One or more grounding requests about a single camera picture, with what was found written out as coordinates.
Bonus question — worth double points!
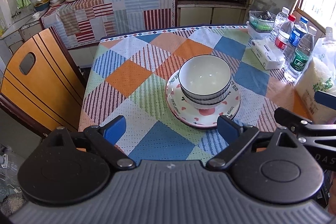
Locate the white tissue pack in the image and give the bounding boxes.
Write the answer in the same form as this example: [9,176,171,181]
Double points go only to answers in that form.
[251,38,285,71]

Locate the clear water bottle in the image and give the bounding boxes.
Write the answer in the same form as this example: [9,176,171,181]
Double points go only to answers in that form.
[269,7,290,43]

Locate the bag of rice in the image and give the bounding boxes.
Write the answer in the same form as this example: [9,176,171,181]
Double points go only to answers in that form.
[295,27,335,124]

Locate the blue label water bottle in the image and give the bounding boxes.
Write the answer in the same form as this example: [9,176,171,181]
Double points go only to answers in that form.
[283,16,308,63]

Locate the striped patchwork counter cloth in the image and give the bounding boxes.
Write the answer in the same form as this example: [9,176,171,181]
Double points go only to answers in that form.
[42,0,177,49]

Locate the red label water bottle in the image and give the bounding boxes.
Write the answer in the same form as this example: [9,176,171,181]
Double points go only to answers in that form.
[274,14,295,51]

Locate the white plastic basket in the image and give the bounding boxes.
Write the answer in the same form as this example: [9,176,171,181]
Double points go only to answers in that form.
[246,10,275,40]

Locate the wooden chair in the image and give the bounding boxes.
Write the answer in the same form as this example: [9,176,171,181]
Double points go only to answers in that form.
[1,27,86,138]

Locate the green label water bottle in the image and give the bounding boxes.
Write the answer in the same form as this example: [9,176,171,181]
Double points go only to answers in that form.
[284,26,317,83]

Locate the white ribbed bowl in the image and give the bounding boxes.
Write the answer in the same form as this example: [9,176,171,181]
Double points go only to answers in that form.
[181,87,231,109]
[178,55,232,99]

